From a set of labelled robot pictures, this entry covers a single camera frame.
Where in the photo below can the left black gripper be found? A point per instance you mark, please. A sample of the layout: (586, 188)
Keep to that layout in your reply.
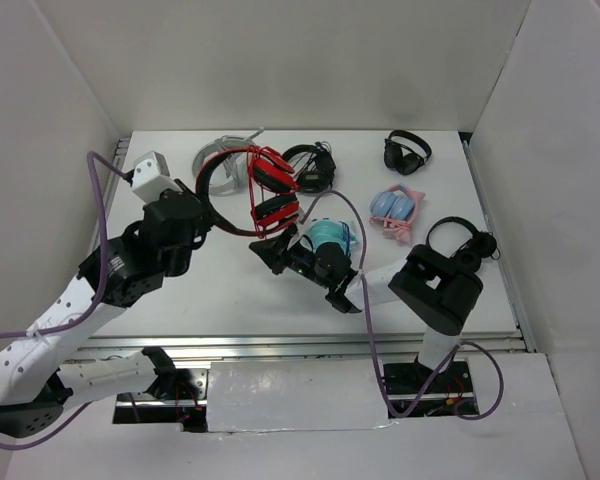
(203, 223)

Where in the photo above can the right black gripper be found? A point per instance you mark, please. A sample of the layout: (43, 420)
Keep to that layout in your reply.
(274, 250)

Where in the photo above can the red black headphones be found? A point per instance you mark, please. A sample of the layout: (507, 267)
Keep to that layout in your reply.
(272, 190)

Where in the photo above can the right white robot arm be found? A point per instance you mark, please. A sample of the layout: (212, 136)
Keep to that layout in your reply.
(437, 290)

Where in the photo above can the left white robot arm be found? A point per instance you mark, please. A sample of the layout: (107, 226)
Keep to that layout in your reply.
(37, 382)

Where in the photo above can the teal white headphones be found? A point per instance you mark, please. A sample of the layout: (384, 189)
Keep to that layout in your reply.
(325, 230)

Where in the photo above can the white grey headphones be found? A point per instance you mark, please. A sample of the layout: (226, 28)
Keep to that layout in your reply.
(231, 176)

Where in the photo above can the pink blue cat-ear headphones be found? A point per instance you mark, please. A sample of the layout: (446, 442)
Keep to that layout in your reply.
(394, 212)

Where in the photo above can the black folded headphones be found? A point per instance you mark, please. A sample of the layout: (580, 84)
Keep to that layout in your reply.
(405, 152)

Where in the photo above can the black thin-band headphones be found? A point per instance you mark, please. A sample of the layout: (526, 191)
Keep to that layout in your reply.
(466, 245)

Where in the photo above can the white foil-edged panel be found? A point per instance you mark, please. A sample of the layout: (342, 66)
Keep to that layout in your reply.
(299, 395)

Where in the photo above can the aluminium rail frame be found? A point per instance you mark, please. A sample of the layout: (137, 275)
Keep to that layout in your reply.
(230, 306)

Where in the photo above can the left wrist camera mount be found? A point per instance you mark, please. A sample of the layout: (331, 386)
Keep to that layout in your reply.
(151, 177)

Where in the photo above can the black wired headphones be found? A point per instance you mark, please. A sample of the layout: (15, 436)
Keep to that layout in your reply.
(318, 172)

